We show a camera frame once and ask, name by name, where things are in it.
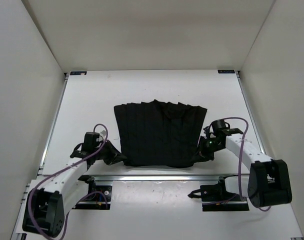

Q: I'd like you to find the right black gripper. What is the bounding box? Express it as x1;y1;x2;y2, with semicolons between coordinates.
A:
191;136;225;163

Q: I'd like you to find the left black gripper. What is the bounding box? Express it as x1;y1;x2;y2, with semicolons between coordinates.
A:
94;138;127;165

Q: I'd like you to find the black pleated skirt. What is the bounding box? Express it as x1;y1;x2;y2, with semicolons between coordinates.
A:
114;100;208;168

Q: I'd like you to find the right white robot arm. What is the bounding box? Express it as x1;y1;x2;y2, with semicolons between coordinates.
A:
188;128;293;209

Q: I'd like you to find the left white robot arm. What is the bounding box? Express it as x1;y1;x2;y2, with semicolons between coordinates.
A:
22;141;127;240

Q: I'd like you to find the left table label sticker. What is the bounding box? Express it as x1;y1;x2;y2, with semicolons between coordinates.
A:
69;71;87;76

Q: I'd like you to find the table label sticker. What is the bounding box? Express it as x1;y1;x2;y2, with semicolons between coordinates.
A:
217;69;235;74
69;71;87;76

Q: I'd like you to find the right table label sticker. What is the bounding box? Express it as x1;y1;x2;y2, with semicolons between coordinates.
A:
217;69;235;74

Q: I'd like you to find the aluminium front rail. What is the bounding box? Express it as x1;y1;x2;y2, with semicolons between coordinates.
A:
88;174;225;183

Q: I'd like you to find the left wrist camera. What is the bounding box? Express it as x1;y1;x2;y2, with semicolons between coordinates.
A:
81;131;104;152

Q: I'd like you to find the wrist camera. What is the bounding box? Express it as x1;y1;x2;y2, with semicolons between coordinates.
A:
206;119;231;135
81;131;104;152

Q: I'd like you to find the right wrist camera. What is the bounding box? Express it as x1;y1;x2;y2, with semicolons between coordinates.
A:
206;119;231;135

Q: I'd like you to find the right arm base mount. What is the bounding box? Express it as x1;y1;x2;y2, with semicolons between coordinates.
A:
187;183;250;212

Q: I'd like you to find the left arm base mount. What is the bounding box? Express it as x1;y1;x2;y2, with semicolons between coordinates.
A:
74;179;113;211

